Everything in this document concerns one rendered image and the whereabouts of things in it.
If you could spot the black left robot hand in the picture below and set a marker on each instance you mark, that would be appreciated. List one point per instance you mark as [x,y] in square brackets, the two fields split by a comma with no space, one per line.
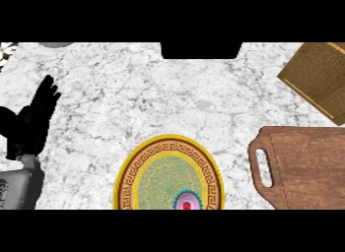
[30,124]

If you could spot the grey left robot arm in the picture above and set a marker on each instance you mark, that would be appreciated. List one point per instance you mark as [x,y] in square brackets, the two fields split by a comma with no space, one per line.
[15,187]

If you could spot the brown wooden cutting board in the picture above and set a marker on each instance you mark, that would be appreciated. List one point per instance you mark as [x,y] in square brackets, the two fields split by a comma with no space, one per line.
[316,169]

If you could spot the tan wicker basket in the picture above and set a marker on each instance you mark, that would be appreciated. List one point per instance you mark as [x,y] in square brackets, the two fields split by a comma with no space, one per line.
[325,80]

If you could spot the grey round object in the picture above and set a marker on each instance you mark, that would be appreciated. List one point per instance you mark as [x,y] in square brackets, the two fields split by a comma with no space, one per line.
[57,44]

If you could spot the ornate yellow green plate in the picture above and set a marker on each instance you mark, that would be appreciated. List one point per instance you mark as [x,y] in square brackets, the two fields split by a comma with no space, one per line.
[169,177]

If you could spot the black appliance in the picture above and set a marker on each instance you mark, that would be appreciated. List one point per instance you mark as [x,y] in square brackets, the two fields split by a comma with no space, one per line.
[202,50]

